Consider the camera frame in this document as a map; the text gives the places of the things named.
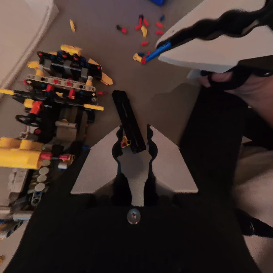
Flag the person's right hand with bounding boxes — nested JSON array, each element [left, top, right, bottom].
[[197, 71, 273, 120]]

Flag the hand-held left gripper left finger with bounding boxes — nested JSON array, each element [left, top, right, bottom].
[[70, 125, 128, 195]]

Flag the scattered lego pins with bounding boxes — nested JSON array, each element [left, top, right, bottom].
[[69, 14, 165, 65]]

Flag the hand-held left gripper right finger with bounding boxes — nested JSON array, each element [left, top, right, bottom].
[[144, 124, 199, 194]]

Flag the open instruction booklet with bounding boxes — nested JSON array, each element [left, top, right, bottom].
[[0, 0, 59, 86]]

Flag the blue lego pin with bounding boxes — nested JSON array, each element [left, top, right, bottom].
[[146, 41, 172, 63]]

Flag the black lego beam assembly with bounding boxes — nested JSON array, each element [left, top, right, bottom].
[[111, 90, 147, 154]]

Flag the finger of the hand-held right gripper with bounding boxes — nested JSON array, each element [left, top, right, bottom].
[[156, 0, 267, 49], [158, 27, 273, 74]]

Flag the partly built lego car chassis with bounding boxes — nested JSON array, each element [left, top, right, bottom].
[[0, 44, 113, 239]]

